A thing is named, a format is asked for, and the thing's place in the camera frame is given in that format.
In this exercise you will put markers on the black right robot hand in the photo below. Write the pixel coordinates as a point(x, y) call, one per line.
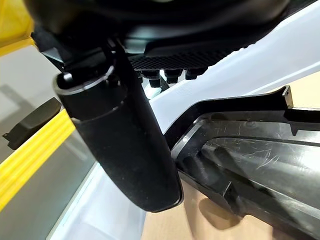
point(120, 140)

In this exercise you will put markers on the large black sole-shaped part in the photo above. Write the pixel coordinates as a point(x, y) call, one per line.
point(250, 155)

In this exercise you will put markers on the yellow shelf beam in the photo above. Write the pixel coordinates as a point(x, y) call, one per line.
point(32, 155)

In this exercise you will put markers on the yellow shelf upright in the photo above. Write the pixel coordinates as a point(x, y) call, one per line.
point(13, 22)

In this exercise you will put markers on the small black sole-shaped part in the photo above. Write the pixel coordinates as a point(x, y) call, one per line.
point(32, 123)

